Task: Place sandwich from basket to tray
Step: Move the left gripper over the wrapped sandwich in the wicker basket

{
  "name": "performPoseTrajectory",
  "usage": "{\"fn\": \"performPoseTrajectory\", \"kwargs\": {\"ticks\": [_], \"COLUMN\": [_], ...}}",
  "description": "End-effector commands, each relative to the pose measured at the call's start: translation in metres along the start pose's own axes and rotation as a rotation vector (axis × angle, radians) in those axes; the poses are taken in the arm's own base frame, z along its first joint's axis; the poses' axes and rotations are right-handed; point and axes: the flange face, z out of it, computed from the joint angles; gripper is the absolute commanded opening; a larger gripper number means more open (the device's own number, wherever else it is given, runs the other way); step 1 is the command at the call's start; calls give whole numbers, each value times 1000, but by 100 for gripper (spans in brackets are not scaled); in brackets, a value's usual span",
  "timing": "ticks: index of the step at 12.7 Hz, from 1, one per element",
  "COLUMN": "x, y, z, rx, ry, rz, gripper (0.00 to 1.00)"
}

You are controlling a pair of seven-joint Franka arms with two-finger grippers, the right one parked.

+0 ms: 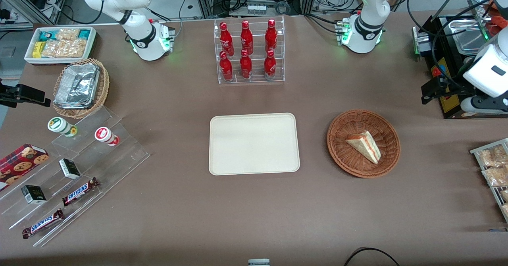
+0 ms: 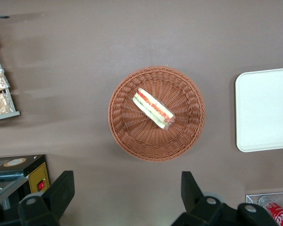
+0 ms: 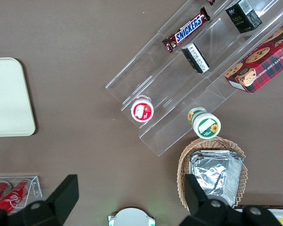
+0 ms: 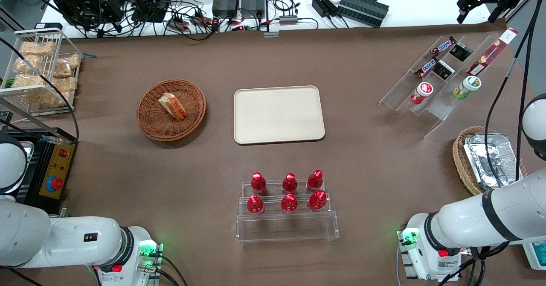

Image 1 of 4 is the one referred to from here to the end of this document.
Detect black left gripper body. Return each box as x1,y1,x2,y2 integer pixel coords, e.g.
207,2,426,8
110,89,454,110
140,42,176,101
436,75,473,100

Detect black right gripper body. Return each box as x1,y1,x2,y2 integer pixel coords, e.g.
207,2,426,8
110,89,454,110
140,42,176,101
0,79,19,109

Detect triangular sandwich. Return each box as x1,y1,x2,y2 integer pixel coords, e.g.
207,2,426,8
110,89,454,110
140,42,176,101
345,130,382,165

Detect light wicker basket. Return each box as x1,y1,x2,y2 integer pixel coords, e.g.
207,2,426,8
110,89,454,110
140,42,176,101
52,58,110,119

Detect brown wicker basket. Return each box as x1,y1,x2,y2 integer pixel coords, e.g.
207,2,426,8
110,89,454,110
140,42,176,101
327,109,401,179

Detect cream rectangular tray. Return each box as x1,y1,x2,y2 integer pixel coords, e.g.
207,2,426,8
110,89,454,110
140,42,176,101
209,113,301,176

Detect white snack bin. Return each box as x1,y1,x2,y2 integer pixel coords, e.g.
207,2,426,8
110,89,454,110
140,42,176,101
24,26,97,66

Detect green lid yogurt cup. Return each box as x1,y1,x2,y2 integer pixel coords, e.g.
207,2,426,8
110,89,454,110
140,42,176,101
47,117,78,138

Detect stacked foil containers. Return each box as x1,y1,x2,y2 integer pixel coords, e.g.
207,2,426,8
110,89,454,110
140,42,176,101
54,63,100,110

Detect steel warmer pan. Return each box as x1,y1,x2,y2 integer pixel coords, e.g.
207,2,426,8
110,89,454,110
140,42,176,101
448,19,487,56

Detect black food warmer machine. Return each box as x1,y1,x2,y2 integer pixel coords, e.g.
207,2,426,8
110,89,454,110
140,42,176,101
412,0,508,120

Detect clear bag of crackers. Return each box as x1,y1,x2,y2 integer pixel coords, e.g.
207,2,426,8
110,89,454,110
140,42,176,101
41,39,88,59
55,28,80,41

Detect red cookie box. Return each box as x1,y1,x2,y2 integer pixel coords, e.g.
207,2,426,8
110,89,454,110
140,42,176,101
0,143,50,191

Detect red lid yogurt cup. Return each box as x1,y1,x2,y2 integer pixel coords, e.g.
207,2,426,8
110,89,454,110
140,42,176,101
94,127,120,146

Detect small dark box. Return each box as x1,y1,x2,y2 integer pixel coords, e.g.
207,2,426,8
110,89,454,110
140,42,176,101
21,185,47,205
58,158,81,180

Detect black diagonal rod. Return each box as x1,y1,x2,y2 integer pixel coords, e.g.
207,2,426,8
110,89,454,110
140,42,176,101
430,0,469,23

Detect glass warmer lid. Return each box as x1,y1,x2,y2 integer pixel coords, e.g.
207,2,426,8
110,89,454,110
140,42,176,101
463,0,496,42

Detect clear acrylic stepped stand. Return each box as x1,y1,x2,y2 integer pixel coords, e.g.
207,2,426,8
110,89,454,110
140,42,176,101
0,107,151,248

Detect Snickers chocolate bar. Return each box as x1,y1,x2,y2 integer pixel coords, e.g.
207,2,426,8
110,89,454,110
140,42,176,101
22,208,64,239
62,177,99,207

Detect red soda bottle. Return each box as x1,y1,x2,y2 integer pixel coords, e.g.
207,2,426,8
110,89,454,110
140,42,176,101
240,20,254,56
264,50,277,77
265,19,278,53
239,50,253,79
219,22,235,56
219,51,234,81

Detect clear acrylic bottle rack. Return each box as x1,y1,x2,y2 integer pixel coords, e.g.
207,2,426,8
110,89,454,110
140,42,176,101
214,15,286,85

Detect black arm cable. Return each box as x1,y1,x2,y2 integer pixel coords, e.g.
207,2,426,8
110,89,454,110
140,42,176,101
406,0,495,85

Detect wire display rack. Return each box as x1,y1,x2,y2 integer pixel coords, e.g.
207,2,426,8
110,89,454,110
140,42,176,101
470,138,508,224

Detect black floor cable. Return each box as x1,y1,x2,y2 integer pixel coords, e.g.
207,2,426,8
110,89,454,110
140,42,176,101
343,247,401,266

